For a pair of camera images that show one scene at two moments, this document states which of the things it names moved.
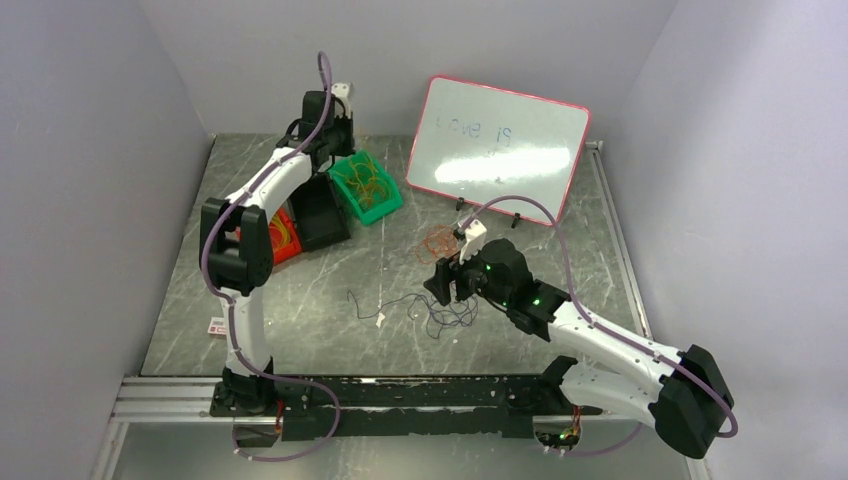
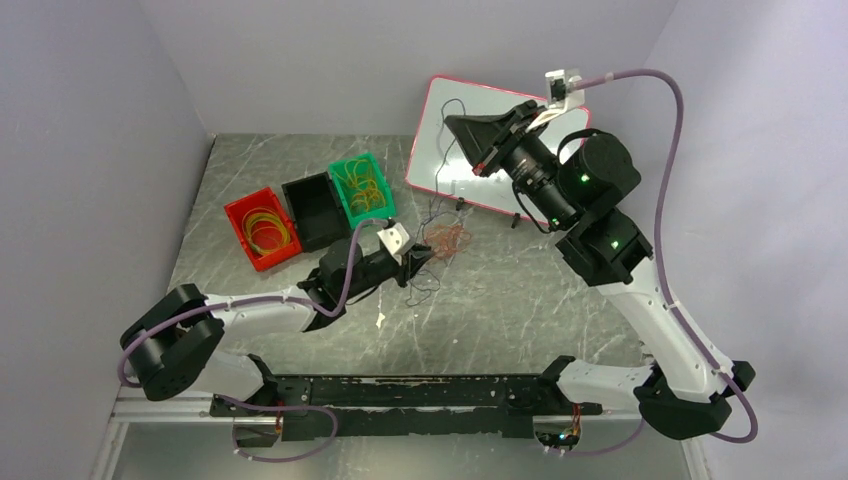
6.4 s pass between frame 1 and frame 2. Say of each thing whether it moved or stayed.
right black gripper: moved
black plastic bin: stayed
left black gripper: moved
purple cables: moved
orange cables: stayed
